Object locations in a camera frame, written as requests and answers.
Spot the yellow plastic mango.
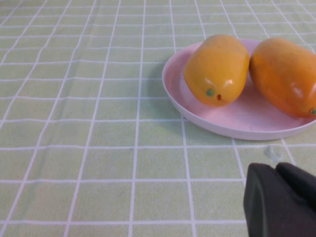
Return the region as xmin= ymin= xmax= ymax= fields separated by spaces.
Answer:
xmin=183 ymin=34 xmax=250 ymax=107

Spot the orange-blushed plastic mango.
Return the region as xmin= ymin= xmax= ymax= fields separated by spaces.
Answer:
xmin=249 ymin=37 xmax=316 ymax=118

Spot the pink round plate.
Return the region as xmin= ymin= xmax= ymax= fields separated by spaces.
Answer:
xmin=162 ymin=38 xmax=316 ymax=141

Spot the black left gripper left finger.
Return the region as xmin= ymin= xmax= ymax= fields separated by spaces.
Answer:
xmin=243 ymin=162 xmax=316 ymax=237

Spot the green checked tablecloth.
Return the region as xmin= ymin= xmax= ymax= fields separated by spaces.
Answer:
xmin=0 ymin=0 xmax=316 ymax=237

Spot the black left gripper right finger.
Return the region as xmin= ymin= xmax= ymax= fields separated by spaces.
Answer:
xmin=276 ymin=162 xmax=316 ymax=212

